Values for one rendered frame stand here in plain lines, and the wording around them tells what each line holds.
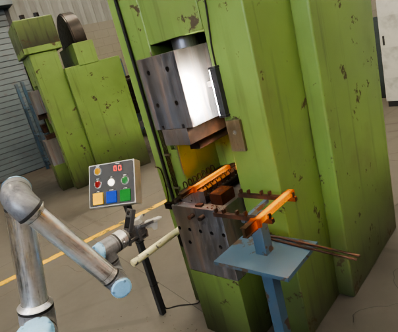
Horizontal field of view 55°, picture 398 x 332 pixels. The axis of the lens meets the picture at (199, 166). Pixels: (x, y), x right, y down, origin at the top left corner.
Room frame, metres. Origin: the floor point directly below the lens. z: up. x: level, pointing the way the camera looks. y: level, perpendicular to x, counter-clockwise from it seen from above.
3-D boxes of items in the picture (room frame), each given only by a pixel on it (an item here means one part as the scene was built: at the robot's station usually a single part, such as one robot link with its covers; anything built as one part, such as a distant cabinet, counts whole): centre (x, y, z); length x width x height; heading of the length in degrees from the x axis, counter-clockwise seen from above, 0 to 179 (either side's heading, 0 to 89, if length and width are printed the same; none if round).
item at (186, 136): (2.24, -0.06, 1.32); 0.42 x 0.20 x 0.10; 135
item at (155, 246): (2.28, 0.39, 0.62); 0.44 x 0.05 x 0.05; 135
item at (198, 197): (2.24, -0.06, 0.96); 0.42 x 0.20 x 0.09; 135
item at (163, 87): (2.21, -0.10, 1.56); 0.42 x 0.39 x 0.40; 135
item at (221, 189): (2.01, -0.08, 0.95); 0.12 x 0.09 x 0.07; 135
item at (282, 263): (1.62, -0.20, 0.76); 0.40 x 0.30 x 0.02; 46
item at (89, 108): (7.21, 1.54, 1.45); 2.20 x 1.23 x 2.90; 123
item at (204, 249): (2.21, -0.11, 0.69); 0.56 x 0.38 x 0.45; 135
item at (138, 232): (1.75, 0.39, 0.98); 0.12 x 0.08 x 0.09; 135
